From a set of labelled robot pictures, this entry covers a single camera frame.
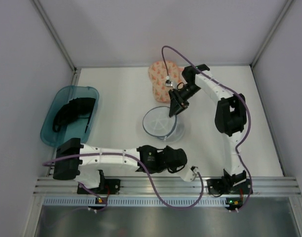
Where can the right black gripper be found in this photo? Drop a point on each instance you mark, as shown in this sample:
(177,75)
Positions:
(178,100)

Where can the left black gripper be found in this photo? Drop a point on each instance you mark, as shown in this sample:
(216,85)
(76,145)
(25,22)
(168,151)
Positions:
(177,158)

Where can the black bra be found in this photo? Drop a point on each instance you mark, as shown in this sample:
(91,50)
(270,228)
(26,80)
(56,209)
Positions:
(79,108)

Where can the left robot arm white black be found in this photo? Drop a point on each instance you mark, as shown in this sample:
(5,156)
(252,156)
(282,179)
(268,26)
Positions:
(87,165)

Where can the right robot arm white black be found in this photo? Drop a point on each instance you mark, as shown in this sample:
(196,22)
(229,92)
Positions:
(230,117)

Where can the teal plastic bin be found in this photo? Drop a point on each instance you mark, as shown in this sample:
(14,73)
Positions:
(79,129)

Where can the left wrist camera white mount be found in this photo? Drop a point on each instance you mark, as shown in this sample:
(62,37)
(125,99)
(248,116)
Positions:
(188,173)

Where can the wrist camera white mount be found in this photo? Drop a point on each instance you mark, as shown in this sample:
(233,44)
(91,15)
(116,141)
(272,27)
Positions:
(168,82)
(188,173)

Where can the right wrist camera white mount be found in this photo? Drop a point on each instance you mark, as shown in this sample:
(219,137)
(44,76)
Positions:
(168,82)

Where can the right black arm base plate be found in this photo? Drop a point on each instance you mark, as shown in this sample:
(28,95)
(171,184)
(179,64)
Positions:
(217,188)

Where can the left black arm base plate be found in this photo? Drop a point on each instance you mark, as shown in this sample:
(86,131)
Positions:
(109,186)

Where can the aluminium mounting rail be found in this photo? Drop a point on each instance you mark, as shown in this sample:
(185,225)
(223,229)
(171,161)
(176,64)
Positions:
(170,187)

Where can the white slotted cable duct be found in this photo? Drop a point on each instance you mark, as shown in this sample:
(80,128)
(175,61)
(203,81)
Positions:
(140,201)

